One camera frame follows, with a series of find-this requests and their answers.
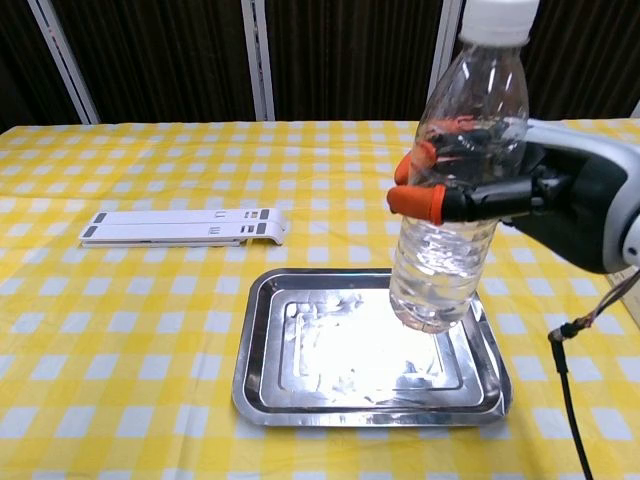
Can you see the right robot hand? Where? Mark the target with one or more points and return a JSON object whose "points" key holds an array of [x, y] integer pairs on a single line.
{"points": [[585, 210]]}

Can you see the transparent plastic water bottle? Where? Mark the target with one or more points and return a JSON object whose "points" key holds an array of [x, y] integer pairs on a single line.
{"points": [[465, 260]]}

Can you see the stainless steel rectangular tray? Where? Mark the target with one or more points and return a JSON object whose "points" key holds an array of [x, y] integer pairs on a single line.
{"points": [[350, 360]]}

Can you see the white folding laptop stand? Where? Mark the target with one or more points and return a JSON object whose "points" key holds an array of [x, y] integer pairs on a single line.
{"points": [[170, 225]]}

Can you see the white partition frame post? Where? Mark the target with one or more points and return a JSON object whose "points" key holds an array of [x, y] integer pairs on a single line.
{"points": [[65, 60], [445, 75], [259, 60]]}

